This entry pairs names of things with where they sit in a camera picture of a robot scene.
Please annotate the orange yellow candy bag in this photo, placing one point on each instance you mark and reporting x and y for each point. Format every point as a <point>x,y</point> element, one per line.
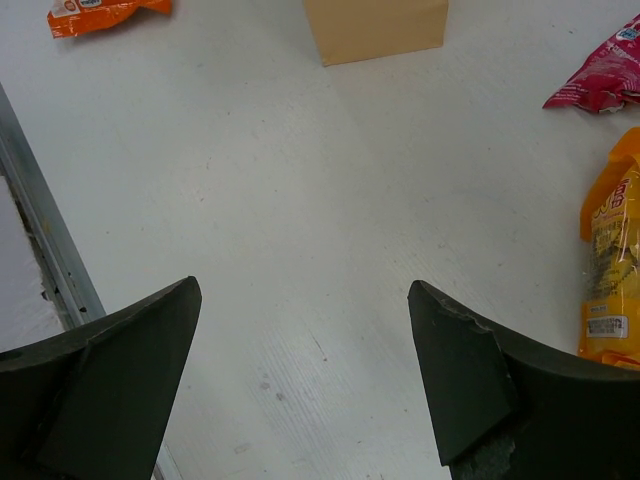
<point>609,225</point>

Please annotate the orange Fox's candy bag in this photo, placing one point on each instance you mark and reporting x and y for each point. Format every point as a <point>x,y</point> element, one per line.
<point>72,18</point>

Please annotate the brown paper bag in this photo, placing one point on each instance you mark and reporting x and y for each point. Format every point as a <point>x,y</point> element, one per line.
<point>347,31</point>

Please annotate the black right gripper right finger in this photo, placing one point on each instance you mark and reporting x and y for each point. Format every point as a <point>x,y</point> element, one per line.
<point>504,406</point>

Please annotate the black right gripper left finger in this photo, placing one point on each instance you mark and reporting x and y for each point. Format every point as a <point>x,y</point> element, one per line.
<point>95,401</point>

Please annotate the red snack packet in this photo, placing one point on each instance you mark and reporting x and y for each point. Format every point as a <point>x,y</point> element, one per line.
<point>608,80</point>

